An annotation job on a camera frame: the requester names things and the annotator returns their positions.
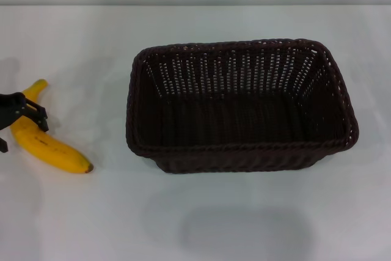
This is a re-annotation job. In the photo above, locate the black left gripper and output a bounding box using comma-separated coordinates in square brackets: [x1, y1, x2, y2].
[0, 91, 49, 153]

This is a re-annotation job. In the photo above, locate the yellow banana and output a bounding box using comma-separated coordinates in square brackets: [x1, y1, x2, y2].
[10, 79, 94, 175]

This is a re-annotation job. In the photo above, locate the dark brown woven basket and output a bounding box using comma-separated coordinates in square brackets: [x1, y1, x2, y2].
[125, 38, 360, 177]

